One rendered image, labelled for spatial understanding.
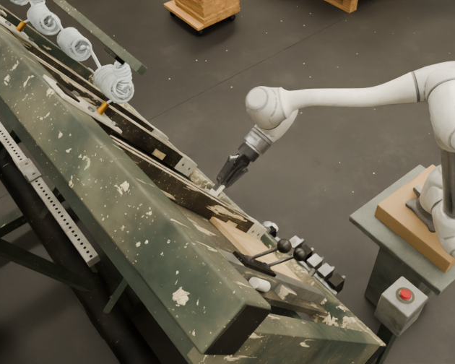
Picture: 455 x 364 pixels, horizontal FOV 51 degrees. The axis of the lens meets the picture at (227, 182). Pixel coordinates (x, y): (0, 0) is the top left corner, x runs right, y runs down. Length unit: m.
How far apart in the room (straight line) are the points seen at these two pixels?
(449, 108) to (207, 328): 1.05
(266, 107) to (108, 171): 0.73
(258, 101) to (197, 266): 0.86
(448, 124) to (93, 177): 1.02
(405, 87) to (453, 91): 0.16
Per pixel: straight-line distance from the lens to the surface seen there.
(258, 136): 1.67
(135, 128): 1.91
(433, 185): 2.10
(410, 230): 2.21
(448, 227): 1.95
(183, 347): 0.97
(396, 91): 1.66
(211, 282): 0.70
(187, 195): 1.50
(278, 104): 1.52
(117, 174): 0.86
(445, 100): 1.55
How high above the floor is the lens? 2.57
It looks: 49 degrees down
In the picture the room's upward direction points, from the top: 6 degrees counter-clockwise
